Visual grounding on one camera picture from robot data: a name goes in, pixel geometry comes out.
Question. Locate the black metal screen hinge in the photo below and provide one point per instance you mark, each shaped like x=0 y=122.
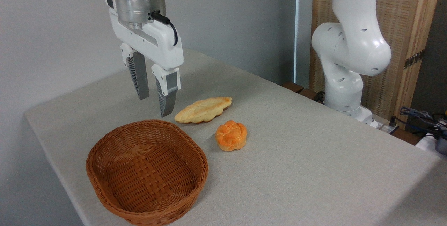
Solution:
x=414 y=58

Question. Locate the white vertical trim strip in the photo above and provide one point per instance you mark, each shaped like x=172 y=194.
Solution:
x=303 y=30

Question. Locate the brown woven wicker basket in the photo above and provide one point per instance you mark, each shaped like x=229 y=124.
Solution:
x=146 y=173

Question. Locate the round orange braided bun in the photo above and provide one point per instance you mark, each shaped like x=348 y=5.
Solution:
x=231 y=135

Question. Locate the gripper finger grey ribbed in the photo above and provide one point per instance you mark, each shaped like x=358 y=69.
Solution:
x=140 y=75
x=169 y=89

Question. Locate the wooden rattan folding screen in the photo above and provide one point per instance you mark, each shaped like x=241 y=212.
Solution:
x=401 y=13

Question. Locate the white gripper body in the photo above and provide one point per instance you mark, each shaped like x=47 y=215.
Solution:
x=159 y=46

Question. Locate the long braided bread loaf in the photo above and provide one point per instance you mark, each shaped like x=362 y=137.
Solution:
x=203 y=109

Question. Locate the blue grey plastic device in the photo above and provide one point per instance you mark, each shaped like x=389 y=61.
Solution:
x=441 y=145

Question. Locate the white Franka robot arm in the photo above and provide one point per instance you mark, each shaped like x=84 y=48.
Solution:
x=352 y=51

